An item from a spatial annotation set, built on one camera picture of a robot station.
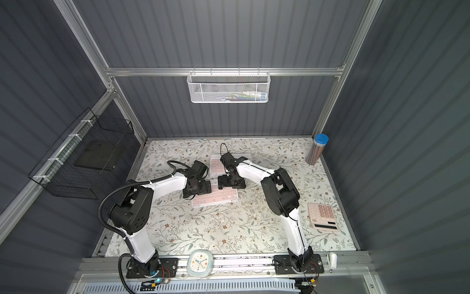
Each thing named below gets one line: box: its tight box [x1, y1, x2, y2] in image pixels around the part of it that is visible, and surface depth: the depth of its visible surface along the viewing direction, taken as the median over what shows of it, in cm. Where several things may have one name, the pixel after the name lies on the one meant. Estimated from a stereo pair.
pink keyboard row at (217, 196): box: [190, 183, 239, 208], surface depth 95 cm
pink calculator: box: [307, 202, 340, 233], surface depth 86 cm
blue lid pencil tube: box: [305, 133, 330, 166], surface depth 98 cm
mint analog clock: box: [186, 249, 215, 279], surface depth 74 cm
